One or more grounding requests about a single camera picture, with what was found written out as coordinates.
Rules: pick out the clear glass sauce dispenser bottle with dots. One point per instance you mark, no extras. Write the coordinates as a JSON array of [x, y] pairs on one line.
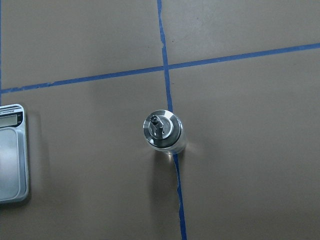
[[164, 131]]

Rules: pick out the silver digital kitchen scale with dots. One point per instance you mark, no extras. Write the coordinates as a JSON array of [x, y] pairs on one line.
[[14, 167]]

